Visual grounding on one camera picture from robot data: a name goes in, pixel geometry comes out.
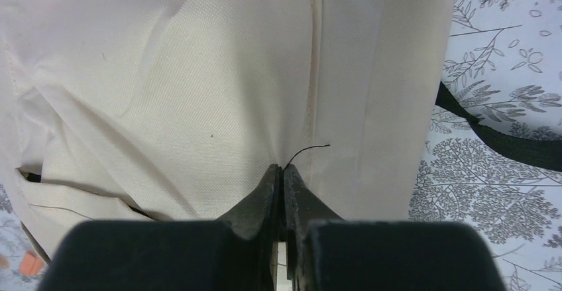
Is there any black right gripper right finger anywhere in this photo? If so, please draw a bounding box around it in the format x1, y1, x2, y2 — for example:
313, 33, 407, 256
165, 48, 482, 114
283, 165, 505, 290

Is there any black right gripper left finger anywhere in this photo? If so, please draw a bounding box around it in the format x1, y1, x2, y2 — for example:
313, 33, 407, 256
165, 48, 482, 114
39, 164, 281, 290

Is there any cream canvas backpack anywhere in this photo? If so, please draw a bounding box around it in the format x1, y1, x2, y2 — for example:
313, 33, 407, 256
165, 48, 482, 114
1, 0, 561, 259

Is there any orange highlighter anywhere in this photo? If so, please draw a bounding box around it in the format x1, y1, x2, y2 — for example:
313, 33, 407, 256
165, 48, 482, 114
19, 252, 44, 276

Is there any floral patterned table mat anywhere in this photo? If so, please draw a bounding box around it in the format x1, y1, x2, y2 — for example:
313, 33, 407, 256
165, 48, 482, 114
1, 0, 561, 290

